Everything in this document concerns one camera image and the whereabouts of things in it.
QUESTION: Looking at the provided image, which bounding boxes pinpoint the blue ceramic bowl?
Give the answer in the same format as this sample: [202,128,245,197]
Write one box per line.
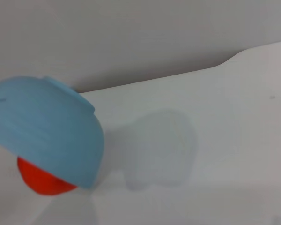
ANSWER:
[0,75,105,189]

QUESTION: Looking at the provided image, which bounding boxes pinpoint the orange toy fruit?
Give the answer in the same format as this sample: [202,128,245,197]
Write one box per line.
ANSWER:
[16,155,78,196]

